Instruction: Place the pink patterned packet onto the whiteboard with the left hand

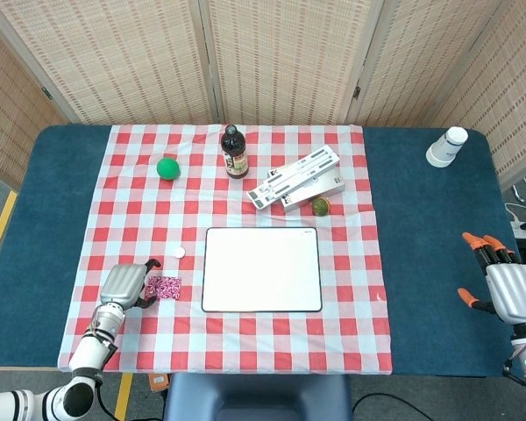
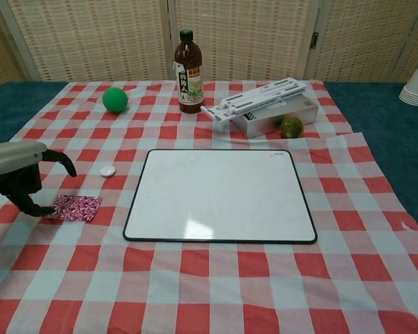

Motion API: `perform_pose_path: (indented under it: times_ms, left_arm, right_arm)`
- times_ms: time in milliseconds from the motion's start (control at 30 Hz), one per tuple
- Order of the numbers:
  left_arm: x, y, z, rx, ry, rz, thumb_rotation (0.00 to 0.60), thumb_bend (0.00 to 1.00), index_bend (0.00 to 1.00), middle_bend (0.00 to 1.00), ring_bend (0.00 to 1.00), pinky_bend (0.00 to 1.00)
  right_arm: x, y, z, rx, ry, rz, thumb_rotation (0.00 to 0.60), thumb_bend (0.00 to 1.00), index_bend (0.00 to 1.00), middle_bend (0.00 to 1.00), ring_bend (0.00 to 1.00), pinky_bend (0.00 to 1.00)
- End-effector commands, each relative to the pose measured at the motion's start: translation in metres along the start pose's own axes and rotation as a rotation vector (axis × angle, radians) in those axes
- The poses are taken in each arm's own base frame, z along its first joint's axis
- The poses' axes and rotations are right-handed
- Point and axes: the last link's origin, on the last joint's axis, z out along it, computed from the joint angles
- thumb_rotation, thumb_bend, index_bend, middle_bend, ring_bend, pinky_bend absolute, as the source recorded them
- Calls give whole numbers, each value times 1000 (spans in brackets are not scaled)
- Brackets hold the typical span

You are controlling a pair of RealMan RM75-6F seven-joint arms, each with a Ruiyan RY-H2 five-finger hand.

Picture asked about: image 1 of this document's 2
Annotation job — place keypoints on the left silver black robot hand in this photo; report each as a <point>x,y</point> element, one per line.
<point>122,283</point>

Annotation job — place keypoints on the right silver orange-tipped robot hand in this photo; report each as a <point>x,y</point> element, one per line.
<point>510,294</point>

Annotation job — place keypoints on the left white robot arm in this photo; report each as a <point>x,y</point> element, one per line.
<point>92,346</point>

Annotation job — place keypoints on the white rectangular board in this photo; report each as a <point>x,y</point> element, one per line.
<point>261,269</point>

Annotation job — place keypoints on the blue table cover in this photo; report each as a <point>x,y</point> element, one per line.
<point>429,263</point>

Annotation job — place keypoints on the small orange box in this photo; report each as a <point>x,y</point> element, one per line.
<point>158,381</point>

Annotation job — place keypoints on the green ball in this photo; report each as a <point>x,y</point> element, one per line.
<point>167,168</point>

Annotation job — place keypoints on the red white checkered tablecloth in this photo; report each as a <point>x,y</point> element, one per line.
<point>263,342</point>

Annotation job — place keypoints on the white paper cup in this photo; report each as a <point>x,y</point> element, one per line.
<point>445,147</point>

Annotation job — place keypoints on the dark sauce bottle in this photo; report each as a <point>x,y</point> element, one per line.
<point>234,153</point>

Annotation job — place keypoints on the blue chair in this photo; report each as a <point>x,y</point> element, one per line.
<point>258,399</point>

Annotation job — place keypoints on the white folding stand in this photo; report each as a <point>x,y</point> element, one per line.
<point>289,175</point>

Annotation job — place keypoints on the green brown round fruit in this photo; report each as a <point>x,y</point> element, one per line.
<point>320,207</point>

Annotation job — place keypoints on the white box with markers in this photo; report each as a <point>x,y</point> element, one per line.
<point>324,188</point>

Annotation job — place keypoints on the woven folding screen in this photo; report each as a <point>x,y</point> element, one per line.
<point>285,57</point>

